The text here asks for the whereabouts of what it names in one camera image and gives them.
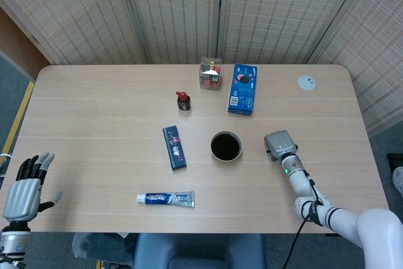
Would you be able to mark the grey crumpled cloth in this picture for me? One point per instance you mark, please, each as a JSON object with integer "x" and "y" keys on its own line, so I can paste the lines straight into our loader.
{"x": 97, "y": 248}

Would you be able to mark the blue white toothpaste tube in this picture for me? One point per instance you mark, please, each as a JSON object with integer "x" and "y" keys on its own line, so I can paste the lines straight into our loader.
{"x": 167, "y": 199}

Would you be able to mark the clear plastic box with toys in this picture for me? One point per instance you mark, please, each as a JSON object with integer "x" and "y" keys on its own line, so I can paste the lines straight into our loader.
{"x": 210, "y": 75}

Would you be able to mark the blue padded chair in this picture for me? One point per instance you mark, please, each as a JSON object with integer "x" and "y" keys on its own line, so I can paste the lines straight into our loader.
{"x": 201, "y": 250}

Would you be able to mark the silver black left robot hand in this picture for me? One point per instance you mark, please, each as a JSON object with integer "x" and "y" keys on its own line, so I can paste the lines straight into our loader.
{"x": 23, "y": 199}

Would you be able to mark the woven bamboo folding screen panel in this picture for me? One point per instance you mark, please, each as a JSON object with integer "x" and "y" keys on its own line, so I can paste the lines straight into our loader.
{"x": 63, "y": 14}
{"x": 176, "y": 14}
{"x": 378, "y": 45}
{"x": 277, "y": 14}

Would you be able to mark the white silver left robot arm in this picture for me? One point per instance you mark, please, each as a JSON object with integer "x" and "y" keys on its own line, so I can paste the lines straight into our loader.
{"x": 12, "y": 240}

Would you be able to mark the chrome metal tube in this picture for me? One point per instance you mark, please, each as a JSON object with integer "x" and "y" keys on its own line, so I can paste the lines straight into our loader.
{"x": 4, "y": 159}

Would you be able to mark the long dark blue box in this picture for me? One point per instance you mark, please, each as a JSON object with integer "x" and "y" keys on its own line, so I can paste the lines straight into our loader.
{"x": 174, "y": 147}

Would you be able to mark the blue Oreo cookie box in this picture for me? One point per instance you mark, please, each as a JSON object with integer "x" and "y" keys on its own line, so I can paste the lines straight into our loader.
{"x": 241, "y": 91}

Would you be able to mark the black flat floor object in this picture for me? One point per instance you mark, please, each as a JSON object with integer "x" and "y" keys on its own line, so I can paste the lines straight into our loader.
{"x": 395, "y": 159}

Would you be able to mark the white cup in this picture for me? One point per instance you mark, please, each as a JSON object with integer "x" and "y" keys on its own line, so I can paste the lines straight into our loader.
{"x": 226, "y": 146}

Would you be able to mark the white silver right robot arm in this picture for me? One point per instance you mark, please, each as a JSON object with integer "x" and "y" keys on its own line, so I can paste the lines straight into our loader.
{"x": 346, "y": 221}

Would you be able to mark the white shoe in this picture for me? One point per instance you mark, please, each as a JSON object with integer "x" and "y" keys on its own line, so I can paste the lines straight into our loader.
{"x": 398, "y": 182}

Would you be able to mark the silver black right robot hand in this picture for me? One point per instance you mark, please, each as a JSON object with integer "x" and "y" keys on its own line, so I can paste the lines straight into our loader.
{"x": 280, "y": 143}

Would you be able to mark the black ink bottle red cap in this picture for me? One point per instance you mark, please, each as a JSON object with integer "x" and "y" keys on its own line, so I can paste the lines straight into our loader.
{"x": 183, "y": 102}

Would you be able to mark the brown wooden door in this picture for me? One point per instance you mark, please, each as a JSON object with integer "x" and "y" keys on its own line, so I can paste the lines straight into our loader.
{"x": 19, "y": 48}

